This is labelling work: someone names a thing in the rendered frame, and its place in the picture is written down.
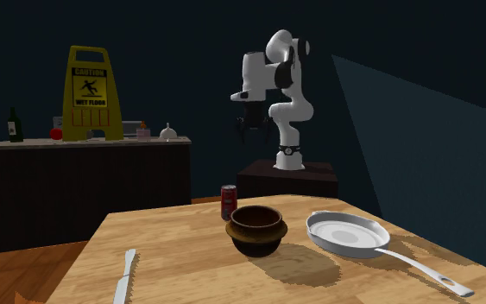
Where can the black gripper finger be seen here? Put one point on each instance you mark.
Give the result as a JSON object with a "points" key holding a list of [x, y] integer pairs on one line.
{"points": [[268, 127], [241, 128]]}

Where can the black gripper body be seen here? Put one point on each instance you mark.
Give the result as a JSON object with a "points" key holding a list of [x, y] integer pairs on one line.
{"points": [[252, 114]]}

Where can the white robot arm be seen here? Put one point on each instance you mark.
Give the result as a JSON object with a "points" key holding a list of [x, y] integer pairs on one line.
{"points": [[254, 73]]}

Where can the dark robot stand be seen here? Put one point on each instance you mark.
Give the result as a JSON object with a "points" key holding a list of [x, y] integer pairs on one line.
{"points": [[318, 179]]}

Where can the white service bell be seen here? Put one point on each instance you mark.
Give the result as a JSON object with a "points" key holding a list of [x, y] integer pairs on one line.
{"points": [[168, 133]]}

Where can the red soda can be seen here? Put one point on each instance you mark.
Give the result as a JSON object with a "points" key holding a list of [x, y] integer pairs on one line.
{"points": [[228, 201]]}

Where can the pink cake with candle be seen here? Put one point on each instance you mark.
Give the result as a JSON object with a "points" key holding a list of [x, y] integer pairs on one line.
{"points": [[143, 133]]}

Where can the dark brown clay pot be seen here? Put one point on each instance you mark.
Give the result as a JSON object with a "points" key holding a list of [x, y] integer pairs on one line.
{"points": [[256, 233]]}

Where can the grey toaster box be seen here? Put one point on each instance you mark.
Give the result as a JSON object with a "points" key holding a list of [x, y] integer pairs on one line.
{"points": [[130, 128]]}

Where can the white frying pan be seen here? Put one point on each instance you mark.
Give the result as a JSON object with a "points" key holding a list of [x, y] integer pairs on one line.
{"points": [[345, 235]]}

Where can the yellow wet floor sign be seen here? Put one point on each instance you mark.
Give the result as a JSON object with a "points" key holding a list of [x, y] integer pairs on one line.
{"points": [[91, 94]]}

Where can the dark sideboard counter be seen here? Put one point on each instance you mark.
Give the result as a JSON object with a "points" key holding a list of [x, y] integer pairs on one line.
{"points": [[78, 193]]}

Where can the red apple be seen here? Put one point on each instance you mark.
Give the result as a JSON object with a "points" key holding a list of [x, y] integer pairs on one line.
{"points": [[56, 134]]}

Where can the white table knife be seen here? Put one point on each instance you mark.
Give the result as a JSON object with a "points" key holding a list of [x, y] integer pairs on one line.
{"points": [[124, 280]]}

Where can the dark green wine bottle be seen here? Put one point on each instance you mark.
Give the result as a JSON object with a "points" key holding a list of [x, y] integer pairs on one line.
{"points": [[14, 126]]}

